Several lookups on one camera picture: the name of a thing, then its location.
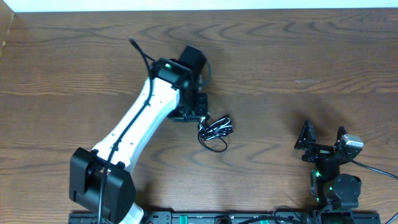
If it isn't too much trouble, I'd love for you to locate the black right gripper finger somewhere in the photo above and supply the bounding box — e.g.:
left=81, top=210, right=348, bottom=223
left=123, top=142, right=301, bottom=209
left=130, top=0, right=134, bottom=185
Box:
left=294, top=120, right=317, bottom=150
left=336, top=126, right=347, bottom=144

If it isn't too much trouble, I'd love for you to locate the white USB cable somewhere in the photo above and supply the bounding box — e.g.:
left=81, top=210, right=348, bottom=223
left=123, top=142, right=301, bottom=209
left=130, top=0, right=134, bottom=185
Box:
left=198, top=116, right=233, bottom=140

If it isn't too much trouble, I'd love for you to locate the black USB cable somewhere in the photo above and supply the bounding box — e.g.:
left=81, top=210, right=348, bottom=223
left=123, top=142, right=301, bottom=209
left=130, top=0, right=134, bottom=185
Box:
left=197, top=115, right=234, bottom=153

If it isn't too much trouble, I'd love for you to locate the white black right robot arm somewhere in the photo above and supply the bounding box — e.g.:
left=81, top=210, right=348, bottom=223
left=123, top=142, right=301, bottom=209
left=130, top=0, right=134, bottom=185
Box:
left=294, top=120, right=364, bottom=223

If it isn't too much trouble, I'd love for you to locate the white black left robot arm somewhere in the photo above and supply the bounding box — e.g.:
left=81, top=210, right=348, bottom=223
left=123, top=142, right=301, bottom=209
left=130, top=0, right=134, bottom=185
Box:
left=69, top=46, right=208, bottom=223

